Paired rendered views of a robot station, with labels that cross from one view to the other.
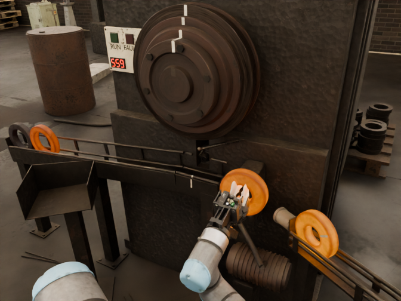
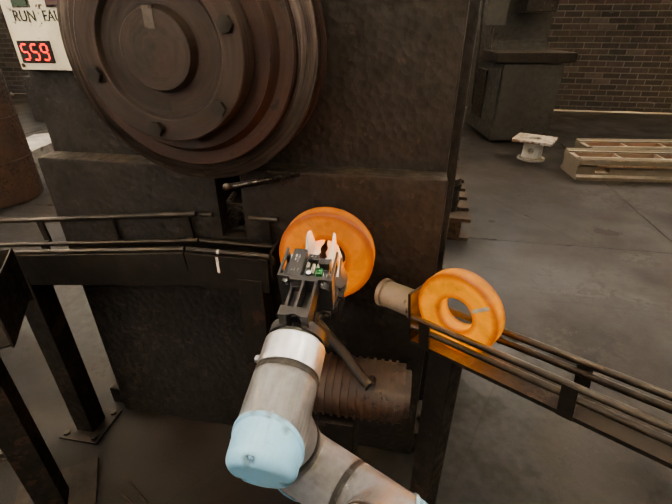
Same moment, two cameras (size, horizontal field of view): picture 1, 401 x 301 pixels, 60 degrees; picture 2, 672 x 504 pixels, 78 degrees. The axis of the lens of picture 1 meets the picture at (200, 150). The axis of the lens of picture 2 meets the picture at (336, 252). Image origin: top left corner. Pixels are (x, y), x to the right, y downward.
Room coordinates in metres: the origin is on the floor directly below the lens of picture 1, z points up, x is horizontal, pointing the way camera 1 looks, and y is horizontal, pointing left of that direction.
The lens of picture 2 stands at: (0.33, 0.03, 1.15)
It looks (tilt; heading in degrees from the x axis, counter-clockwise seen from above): 29 degrees down; 342
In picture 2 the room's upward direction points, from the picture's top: straight up
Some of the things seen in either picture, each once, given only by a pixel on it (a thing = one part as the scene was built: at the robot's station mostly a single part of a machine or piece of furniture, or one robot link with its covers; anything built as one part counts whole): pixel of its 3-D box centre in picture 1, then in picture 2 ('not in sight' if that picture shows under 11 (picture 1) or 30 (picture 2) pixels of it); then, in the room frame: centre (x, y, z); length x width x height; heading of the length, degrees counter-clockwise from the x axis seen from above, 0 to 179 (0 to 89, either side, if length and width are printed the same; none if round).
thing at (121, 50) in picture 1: (132, 51); (63, 23); (1.45, 0.27, 1.15); 0.26 x 0.02 x 0.18; 62
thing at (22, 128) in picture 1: (22, 138); not in sight; (1.71, 0.98, 0.64); 0.18 x 0.03 x 0.18; 62
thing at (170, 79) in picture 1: (178, 83); (164, 49); (1.11, 0.07, 1.11); 0.28 x 0.06 x 0.28; 62
